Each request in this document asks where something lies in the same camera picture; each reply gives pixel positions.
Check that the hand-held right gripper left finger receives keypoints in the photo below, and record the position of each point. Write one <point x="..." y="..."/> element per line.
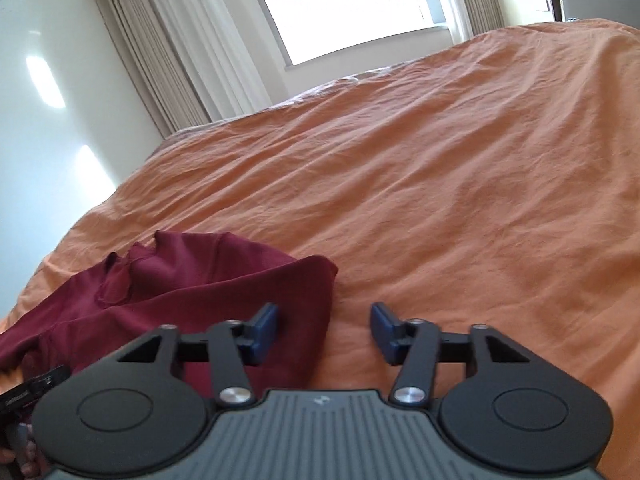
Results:
<point x="261" y="331"/>

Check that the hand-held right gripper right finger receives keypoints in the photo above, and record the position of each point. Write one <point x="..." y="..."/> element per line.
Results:
<point x="384" y="331"/>

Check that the maroon shirt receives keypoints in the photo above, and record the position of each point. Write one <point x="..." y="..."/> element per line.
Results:
<point x="200" y="285"/>

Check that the person's left hand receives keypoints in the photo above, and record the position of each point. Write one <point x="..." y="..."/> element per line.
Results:
<point x="33" y="460"/>

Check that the orange bed sheet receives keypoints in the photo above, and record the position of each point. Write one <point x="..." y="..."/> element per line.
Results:
<point x="430" y="175"/>

